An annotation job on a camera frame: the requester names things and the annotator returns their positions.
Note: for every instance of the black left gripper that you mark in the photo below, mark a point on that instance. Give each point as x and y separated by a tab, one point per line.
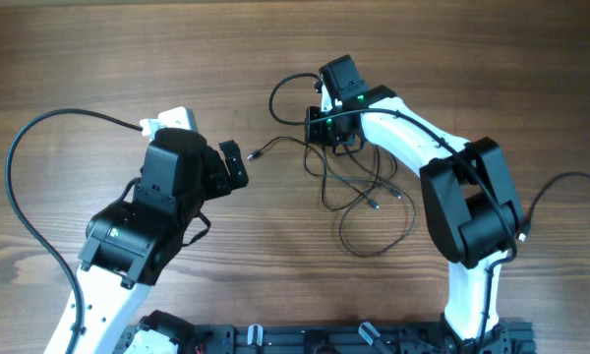
220	183

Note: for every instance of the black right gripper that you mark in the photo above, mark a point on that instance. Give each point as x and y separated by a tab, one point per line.
313	133

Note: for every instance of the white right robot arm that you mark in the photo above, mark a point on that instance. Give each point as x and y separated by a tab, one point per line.
471	205

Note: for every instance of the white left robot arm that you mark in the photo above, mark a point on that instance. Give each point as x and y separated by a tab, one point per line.
130	242

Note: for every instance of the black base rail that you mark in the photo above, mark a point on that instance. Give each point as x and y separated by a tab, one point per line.
161	332

